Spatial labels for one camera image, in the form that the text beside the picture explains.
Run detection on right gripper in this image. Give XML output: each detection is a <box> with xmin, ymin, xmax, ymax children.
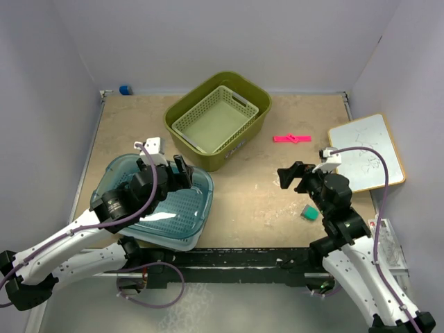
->
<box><xmin>277</xmin><ymin>160</ymin><xmax>332</xmax><ymax>216</ymax></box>

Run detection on teal translucent tub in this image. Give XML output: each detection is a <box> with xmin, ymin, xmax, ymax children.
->
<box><xmin>90</xmin><ymin>154</ymin><xmax>214</xmax><ymax>239</ymax></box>

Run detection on pale green perforated basket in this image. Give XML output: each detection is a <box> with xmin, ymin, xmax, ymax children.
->
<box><xmin>172</xmin><ymin>85</ymin><xmax>259</xmax><ymax>154</ymax></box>

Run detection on white perforated basket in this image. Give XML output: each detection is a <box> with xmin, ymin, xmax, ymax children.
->
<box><xmin>126</xmin><ymin>230</ymin><xmax>202</xmax><ymax>252</ymax></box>

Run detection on olive green tub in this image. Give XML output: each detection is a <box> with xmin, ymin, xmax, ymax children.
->
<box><xmin>164</xmin><ymin>71</ymin><xmax>272</xmax><ymax>171</ymax></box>

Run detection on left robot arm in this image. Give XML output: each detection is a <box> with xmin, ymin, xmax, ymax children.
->
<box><xmin>1</xmin><ymin>155</ymin><xmax>193</xmax><ymax>311</ymax></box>

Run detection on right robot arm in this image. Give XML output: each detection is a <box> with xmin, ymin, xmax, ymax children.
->
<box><xmin>277</xmin><ymin>162</ymin><xmax>436</xmax><ymax>332</ymax></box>

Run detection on green eraser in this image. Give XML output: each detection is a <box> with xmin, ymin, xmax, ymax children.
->
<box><xmin>300</xmin><ymin>205</ymin><xmax>318</xmax><ymax>221</ymax></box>

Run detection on pink plastic strip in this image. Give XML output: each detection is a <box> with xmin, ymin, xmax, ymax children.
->
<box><xmin>273</xmin><ymin>134</ymin><xmax>311</xmax><ymax>144</ymax></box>

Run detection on small whiteboard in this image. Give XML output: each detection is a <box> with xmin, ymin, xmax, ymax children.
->
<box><xmin>328</xmin><ymin>113</ymin><xmax>406</xmax><ymax>192</ymax></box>

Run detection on blue bottle cap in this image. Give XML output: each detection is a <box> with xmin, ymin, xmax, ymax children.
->
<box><xmin>119</xmin><ymin>85</ymin><xmax>133</xmax><ymax>96</ymax></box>

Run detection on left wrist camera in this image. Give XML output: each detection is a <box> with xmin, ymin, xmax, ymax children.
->
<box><xmin>134</xmin><ymin>137</ymin><xmax>167</xmax><ymax>165</ymax></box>

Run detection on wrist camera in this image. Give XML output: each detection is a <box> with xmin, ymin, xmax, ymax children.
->
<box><xmin>134</xmin><ymin>137</ymin><xmax>167</xmax><ymax>165</ymax></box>
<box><xmin>312</xmin><ymin>147</ymin><xmax>342</xmax><ymax>173</ymax></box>

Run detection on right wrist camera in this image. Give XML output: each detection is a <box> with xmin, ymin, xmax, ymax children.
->
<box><xmin>312</xmin><ymin>147</ymin><xmax>342</xmax><ymax>173</ymax></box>

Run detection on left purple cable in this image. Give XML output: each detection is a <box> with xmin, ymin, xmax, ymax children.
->
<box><xmin>0</xmin><ymin>142</ymin><xmax>159</xmax><ymax>309</ymax></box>

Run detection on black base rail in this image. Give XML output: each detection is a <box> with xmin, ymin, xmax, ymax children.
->
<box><xmin>123</xmin><ymin>248</ymin><xmax>333</xmax><ymax>287</ymax></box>

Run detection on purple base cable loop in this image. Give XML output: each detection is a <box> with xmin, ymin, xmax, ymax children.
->
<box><xmin>115</xmin><ymin>261</ymin><xmax>186</xmax><ymax>309</ymax></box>

